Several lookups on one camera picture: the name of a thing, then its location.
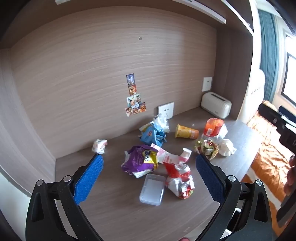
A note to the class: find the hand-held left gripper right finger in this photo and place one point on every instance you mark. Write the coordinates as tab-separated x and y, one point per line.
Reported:
209	178

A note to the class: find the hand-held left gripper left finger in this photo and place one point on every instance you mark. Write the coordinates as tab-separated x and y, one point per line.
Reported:
91	178

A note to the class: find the pink white paper cup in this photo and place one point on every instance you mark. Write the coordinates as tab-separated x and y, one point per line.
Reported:
172	158

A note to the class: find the yellow orange drink cup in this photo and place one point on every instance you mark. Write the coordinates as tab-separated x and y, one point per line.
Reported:
185	132

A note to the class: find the person's right hand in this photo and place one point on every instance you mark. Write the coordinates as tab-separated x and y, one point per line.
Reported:
289	183

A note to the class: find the bed with orange blanket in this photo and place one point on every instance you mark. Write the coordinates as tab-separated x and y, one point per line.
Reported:
270	157

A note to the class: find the crumpled colourful foil wrapper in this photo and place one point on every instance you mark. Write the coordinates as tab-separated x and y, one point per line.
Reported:
207	148

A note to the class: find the crumpled red white wrapper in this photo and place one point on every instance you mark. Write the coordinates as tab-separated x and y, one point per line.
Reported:
179	183

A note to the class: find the small crumpled white wrapper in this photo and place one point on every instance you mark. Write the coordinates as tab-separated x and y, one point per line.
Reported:
99	146

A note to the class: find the crumpled white tissue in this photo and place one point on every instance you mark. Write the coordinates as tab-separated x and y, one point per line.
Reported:
226	147

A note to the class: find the crumpled purple snack bag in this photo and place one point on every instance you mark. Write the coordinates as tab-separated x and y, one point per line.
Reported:
136	160

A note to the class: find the cream padded headboard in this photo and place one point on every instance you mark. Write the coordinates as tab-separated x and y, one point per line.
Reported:
254	97

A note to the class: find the clear plastic box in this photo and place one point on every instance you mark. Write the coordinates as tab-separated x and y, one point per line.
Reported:
151	190

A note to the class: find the dark framed window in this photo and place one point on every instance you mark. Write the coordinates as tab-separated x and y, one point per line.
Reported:
291	76

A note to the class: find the crumpled blue snack bag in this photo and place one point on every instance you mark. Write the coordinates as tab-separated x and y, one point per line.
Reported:
150	135

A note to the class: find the crumpled white plastic film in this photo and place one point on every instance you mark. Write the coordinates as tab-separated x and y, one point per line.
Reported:
161	121

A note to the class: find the white tissue box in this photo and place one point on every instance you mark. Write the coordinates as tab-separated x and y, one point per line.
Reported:
215	104

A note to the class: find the teal curtain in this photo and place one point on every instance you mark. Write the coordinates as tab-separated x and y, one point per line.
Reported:
268	58

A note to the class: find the cluster of cartoon stickers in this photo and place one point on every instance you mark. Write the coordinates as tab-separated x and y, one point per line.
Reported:
134	99

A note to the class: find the white shelf board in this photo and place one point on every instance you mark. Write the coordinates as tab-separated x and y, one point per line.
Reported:
208	12

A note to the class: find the white wall outlet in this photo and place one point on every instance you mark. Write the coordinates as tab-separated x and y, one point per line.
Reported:
166	110
207	83

